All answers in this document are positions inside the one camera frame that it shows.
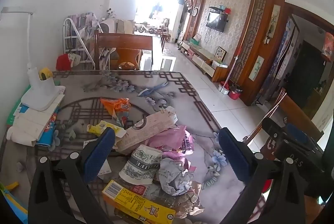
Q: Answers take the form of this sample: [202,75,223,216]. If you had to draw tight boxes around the crumpled yellow white wrapper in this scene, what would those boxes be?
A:
[87,120,126,139]

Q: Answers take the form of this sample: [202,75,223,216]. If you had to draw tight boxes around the red bin with green rim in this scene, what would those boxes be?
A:
[261,179,273,194]

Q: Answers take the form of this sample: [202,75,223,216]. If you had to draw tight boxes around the blue red snack wrapper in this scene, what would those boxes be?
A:
[113,109,130,127]

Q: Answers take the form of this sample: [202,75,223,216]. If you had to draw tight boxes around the shelf above television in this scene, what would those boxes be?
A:
[209,5,233,16]

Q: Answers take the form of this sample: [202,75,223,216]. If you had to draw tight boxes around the crumpled silver foil bag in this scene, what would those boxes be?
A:
[158,157,199,196]

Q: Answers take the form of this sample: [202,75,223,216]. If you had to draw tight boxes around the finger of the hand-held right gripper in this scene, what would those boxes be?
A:
[262,118,315,147]

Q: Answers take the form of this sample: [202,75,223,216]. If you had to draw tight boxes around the green book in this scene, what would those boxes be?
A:
[6,84,32,126]

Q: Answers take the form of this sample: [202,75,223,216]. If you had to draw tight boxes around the grey printed paper cup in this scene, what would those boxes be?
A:
[119,144,163,185]

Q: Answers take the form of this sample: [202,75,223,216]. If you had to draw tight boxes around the beige sofa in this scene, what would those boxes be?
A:
[99,18,135,35]

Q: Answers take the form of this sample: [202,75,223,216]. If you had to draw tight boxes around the pink plastic bag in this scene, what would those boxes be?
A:
[145,125,188,154]

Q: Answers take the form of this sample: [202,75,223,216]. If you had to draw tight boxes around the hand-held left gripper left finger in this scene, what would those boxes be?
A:
[27,127,123,224]

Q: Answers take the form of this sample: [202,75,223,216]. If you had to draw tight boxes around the small framed geometric picture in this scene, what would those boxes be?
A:
[215,46,227,63]

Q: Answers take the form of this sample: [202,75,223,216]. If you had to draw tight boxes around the red wall decoration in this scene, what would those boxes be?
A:
[322,32,334,62]

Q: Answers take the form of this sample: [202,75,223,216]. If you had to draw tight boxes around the wooden chair with solid back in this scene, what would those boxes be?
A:
[94,30,153,71]

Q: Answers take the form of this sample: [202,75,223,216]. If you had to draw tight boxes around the small red bucket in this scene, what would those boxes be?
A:
[228,88,242,101]

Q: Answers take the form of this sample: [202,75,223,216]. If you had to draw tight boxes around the long television cabinet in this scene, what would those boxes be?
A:
[180,40,229,83]

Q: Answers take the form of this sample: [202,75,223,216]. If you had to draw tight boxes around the light blue board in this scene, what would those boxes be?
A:
[0,188,28,224]

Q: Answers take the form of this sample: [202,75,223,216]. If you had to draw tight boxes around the orange snack wrapper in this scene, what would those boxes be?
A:
[100,97,131,120]

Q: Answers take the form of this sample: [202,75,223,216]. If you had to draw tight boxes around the yellow plastic piece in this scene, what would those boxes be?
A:
[0,181,19,194]

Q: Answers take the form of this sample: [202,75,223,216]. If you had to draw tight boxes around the blue cartoon picture book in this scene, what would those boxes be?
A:
[35,107,62,148]

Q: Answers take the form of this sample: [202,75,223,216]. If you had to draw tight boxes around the white desk lamp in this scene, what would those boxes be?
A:
[0,6,66,111]

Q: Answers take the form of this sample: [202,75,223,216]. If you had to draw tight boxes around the yellow tape roll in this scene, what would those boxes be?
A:
[39,68,54,81]

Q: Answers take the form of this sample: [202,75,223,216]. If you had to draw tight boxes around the red handled mop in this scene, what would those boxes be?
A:
[225,39,244,89]

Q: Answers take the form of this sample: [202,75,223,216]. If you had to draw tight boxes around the hanging dark clothes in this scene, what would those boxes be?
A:
[151,2,164,19]

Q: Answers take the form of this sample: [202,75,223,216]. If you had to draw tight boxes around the yellow carton box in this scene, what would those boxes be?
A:
[102,180,176,224]

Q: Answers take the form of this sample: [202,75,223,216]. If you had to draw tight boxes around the crumpled brown paper wrapper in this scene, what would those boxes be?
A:
[145,181,206,217]

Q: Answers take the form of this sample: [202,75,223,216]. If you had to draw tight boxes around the white paper slip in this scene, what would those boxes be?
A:
[83,138,98,149]
[98,161,112,178]

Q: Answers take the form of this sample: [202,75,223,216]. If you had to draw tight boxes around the tall wall painting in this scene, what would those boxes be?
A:
[266,4,281,44]

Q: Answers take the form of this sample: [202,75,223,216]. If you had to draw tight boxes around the red bag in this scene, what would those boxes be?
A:
[56,54,73,71]

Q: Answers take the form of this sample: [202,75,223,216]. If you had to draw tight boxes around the white magazine rack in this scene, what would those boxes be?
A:
[63,13,116,71]

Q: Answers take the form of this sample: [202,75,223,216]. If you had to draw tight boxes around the wall television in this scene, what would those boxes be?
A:
[206,11,226,33]

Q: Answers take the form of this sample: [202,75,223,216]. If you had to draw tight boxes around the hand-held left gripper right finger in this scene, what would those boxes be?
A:
[218,127,306,224]

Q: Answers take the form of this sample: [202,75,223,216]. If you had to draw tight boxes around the long pink beige snack bag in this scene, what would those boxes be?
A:
[117,106,178,155]

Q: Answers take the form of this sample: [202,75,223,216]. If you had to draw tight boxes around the bamboo wall painting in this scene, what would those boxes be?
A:
[248,55,263,81]

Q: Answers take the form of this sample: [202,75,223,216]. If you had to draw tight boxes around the blue door curtain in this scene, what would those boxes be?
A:
[259,18,299,106]

